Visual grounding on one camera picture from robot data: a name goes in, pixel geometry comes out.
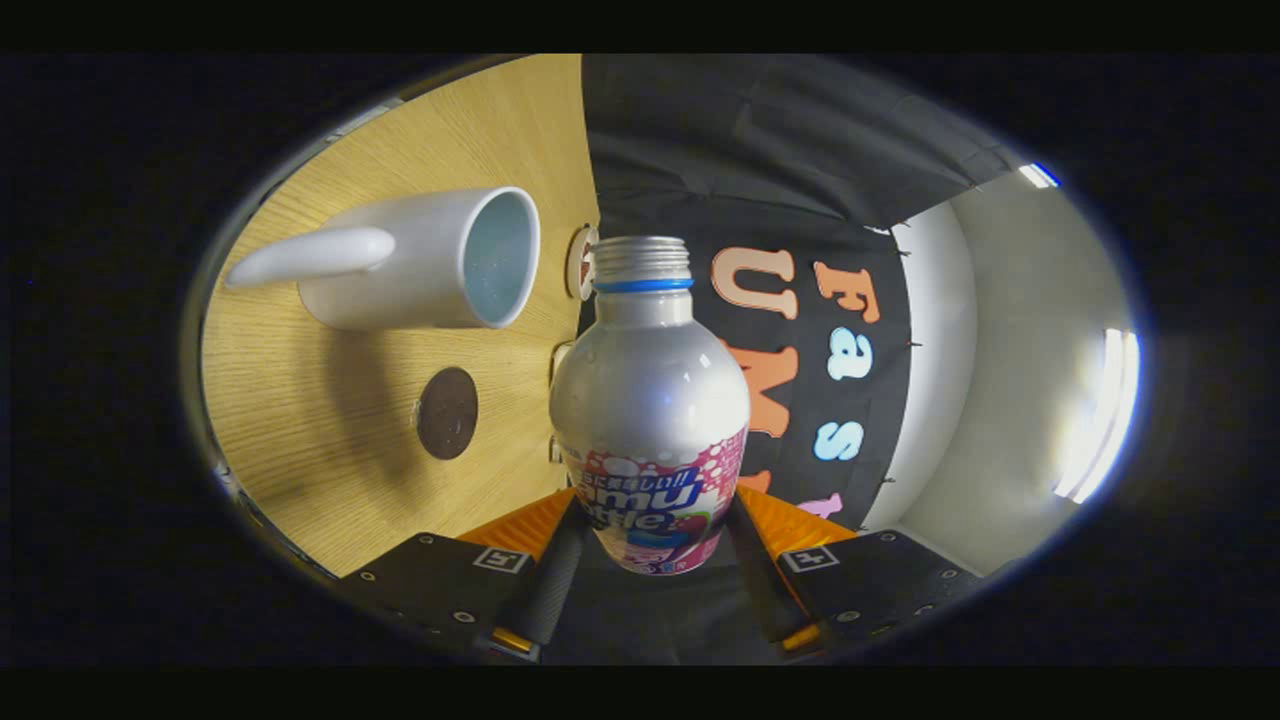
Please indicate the white round plate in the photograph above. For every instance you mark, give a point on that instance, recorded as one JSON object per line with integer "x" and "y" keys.
{"x": 578, "y": 262}

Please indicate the wooden table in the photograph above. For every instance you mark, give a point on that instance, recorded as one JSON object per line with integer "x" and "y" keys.
{"x": 300, "y": 420}

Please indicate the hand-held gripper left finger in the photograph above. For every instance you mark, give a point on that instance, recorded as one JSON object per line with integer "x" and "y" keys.
{"x": 555, "y": 580}

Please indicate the white toaster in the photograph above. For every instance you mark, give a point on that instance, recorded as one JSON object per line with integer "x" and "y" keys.
{"x": 557, "y": 365}

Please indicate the long ceiling light panel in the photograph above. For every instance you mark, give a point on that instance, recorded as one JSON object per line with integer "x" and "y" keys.
{"x": 1100, "y": 415}

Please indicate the black backdrop cloth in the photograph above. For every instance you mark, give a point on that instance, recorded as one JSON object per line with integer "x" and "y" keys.
{"x": 800, "y": 130}

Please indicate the small ceiling light panel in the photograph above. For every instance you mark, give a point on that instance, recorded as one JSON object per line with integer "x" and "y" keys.
{"x": 1038, "y": 176}

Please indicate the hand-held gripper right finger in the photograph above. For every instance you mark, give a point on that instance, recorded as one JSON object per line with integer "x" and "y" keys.
{"x": 765, "y": 585}

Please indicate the dark brown round coaster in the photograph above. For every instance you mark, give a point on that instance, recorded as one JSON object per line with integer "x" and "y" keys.
{"x": 447, "y": 413}

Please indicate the silver juice bottle pink label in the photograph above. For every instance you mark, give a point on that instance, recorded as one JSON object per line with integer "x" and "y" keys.
{"x": 650, "y": 400}

